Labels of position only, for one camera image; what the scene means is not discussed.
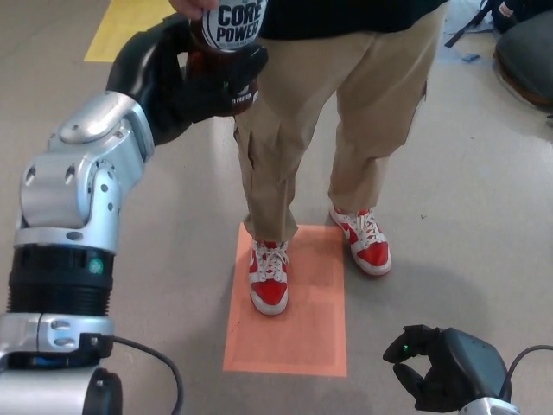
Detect khaki cargo trousers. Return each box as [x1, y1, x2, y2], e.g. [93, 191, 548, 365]
[232, 3, 448, 244]

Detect grey cushioned chair seat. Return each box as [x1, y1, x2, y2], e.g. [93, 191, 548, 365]
[493, 24, 553, 115]

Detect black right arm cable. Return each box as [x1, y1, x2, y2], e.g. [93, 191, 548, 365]
[502, 343, 553, 399]

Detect orange floor paper sheet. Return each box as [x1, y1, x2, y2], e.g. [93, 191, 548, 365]
[221, 223, 348, 378]

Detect yellow floor paper sheet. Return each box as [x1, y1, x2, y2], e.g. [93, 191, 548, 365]
[83, 0, 174, 63]

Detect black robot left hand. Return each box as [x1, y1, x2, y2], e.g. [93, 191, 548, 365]
[105, 12, 270, 149]

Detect dark blue backpack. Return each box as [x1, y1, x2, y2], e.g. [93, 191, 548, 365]
[444, 0, 553, 49]

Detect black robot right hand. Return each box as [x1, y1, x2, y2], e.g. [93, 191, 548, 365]
[382, 324, 512, 412]

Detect red white sneaker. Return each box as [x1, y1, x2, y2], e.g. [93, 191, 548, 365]
[328, 206, 393, 278]
[248, 239, 290, 317]

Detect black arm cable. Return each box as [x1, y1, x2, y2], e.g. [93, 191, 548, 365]
[502, 343, 553, 399]
[109, 335, 181, 415]

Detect red white right sneaker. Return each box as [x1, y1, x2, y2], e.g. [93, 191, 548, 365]
[248, 239, 290, 317]

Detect person's bare right hand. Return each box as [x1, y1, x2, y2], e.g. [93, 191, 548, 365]
[169, 0, 226, 20]

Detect brown Core Power shake bottle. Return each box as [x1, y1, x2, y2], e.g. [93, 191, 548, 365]
[185, 0, 270, 118]

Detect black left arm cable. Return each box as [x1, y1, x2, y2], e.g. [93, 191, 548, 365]
[109, 335, 181, 415]

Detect black shirt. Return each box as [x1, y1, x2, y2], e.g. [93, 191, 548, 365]
[254, 0, 451, 41]

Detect red white left sneaker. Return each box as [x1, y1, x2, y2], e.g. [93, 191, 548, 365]
[328, 206, 393, 278]

